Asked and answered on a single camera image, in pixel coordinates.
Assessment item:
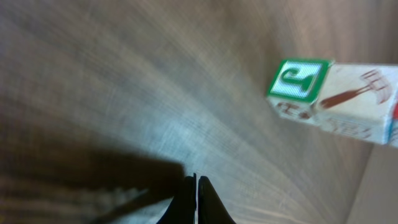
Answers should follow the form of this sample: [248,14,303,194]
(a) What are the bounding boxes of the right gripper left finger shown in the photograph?
[157,174,197,224]

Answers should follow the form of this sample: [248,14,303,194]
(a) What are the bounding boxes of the green-sided block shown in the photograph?
[266,58,397,147]

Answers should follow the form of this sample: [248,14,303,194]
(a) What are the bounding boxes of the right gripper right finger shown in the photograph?
[198,176,236,224]

